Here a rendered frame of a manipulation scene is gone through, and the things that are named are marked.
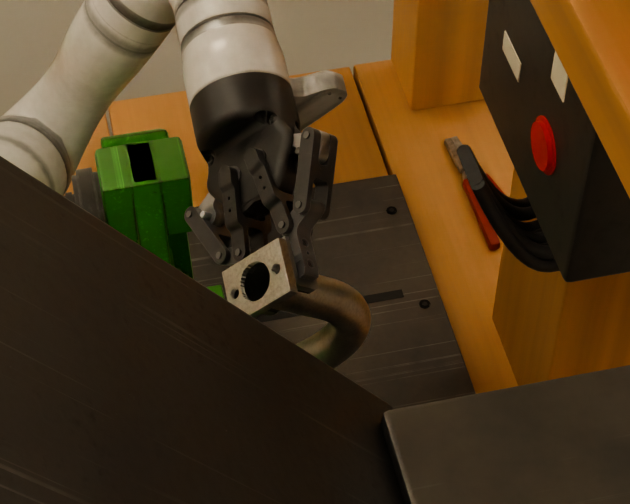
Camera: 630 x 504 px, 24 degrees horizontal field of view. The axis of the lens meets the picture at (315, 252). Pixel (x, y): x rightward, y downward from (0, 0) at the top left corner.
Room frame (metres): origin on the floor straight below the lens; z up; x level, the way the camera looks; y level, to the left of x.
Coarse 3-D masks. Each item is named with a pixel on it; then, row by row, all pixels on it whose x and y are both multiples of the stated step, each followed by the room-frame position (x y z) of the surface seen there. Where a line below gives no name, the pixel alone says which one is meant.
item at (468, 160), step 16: (464, 144) 0.73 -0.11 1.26; (464, 160) 0.72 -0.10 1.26; (480, 176) 0.70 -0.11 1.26; (480, 192) 0.69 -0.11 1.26; (496, 192) 0.73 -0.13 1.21; (496, 208) 0.69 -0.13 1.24; (512, 208) 0.73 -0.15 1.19; (528, 208) 0.74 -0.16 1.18; (496, 224) 0.69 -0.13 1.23; (512, 224) 0.70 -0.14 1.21; (528, 224) 0.73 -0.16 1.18; (512, 240) 0.69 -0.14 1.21; (528, 240) 0.70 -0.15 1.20; (544, 240) 0.72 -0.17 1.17; (528, 256) 0.69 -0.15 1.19; (544, 256) 0.69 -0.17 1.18
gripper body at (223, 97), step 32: (224, 96) 0.74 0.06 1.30; (256, 96) 0.74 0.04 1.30; (288, 96) 0.75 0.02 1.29; (224, 128) 0.73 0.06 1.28; (256, 128) 0.73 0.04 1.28; (288, 128) 0.72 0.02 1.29; (224, 160) 0.72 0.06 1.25; (288, 160) 0.70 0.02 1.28; (256, 192) 0.69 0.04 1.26; (288, 192) 0.69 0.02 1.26
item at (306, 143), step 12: (312, 132) 0.70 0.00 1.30; (300, 144) 0.70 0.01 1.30; (312, 144) 0.69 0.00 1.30; (336, 144) 0.70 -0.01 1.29; (300, 156) 0.69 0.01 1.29; (312, 156) 0.68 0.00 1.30; (300, 168) 0.68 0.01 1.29; (312, 168) 0.68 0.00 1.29; (324, 168) 0.68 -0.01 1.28; (300, 180) 0.67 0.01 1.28; (312, 180) 0.67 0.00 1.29; (324, 180) 0.68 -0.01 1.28; (300, 192) 0.67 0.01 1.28; (324, 192) 0.67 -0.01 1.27; (300, 204) 0.66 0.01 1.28; (324, 204) 0.67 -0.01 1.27; (324, 216) 0.66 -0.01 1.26
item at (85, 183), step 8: (88, 168) 0.82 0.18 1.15; (72, 176) 0.81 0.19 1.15; (80, 176) 0.80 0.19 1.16; (88, 176) 0.80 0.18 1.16; (96, 176) 0.80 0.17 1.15; (72, 184) 0.79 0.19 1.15; (80, 184) 0.79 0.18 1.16; (88, 184) 0.79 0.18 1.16; (96, 184) 0.79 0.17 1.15; (80, 192) 0.78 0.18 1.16; (88, 192) 0.78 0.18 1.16; (96, 192) 0.79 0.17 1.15; (72, 200) 0.79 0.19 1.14; (80, 200) 0.78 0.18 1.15; (88, 200) 0.78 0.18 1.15; (96, 200) 0.78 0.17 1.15; (88, 208) 0.77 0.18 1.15; (96, 208) 0.77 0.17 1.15; (96, 216) 0.77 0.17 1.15; (104, 216) 0.77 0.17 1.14
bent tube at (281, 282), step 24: (240, 264) 0.63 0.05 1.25; (264, 264) 0.63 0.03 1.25; (288, 264) 0.62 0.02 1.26; (240, 288) 0.62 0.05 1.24; (264, 288) 0.63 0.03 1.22; (288, 288) 0.60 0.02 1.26; (336, 288) 0.64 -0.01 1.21; (312, 312) 0.62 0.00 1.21; (336, 312) 0.63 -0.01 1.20; (360, 312) 0.64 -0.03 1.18; (312, 336) 0.67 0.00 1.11; (336, 336) 0.65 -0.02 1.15; (360, 336) 0.64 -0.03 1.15; (336, 360) 0.65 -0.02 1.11
